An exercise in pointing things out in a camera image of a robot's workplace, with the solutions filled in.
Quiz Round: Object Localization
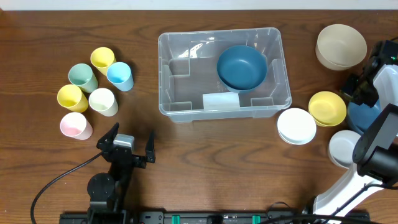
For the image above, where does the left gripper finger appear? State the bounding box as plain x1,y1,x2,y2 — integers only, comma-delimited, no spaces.
96,123,119,150
145,131,155,163

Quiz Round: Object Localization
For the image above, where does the beige large bowl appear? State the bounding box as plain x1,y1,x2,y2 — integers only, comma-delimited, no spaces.
315,24,368,71

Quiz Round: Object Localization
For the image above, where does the left black cable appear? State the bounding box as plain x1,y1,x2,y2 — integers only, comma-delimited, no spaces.
30,151,104,224

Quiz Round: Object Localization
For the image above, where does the cream white cup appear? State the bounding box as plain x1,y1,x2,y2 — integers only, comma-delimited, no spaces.
88,88,119,117

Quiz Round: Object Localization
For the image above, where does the blue cup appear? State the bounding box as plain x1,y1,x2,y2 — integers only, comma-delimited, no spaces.
106,62,134,91

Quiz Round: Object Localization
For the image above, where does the green cup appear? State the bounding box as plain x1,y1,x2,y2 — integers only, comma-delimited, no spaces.
68,63,98,93

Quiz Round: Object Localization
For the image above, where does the yellow small bowl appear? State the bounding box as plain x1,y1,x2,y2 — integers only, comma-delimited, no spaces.
308,91,347,127

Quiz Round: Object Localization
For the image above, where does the yellow cup at back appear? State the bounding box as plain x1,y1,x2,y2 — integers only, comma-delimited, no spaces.
90,47,116,76

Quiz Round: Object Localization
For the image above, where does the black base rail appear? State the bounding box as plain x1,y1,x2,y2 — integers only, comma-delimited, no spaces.
58,210,371,224

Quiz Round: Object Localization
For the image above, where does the light blue small bowl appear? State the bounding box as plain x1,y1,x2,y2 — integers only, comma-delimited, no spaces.
328,130,361,169

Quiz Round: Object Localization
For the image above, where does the yellow cup at front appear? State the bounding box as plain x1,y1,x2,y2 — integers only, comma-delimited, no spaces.
57,84,88,113

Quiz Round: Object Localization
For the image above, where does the clear plastic storage container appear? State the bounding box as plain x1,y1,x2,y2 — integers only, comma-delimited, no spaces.
158,27,292,123

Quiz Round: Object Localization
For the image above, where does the pink cup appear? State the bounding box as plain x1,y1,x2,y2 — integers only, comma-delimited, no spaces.
60,112,93,140

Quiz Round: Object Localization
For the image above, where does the black cable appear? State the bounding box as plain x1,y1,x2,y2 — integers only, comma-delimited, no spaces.
323,182,398,224
30,151,104,224

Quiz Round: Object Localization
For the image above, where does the dark blue bowl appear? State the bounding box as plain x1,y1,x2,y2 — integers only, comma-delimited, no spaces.
345,100,381,135
216,45,268,93

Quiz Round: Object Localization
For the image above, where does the yellow cup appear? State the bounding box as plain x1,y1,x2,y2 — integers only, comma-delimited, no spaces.
57,84,88,113
90,47,116,76

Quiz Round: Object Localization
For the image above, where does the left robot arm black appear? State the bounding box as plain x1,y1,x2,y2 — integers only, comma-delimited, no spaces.
87,123,155,223

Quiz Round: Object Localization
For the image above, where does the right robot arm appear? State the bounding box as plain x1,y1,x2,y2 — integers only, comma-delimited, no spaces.
312,39,397,222

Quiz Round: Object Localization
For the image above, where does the white small bowl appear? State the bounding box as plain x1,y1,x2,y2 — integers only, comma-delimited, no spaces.
277,108,317,145

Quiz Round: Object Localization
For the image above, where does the right black cable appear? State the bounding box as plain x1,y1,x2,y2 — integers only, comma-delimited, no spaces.
323,182,398,224

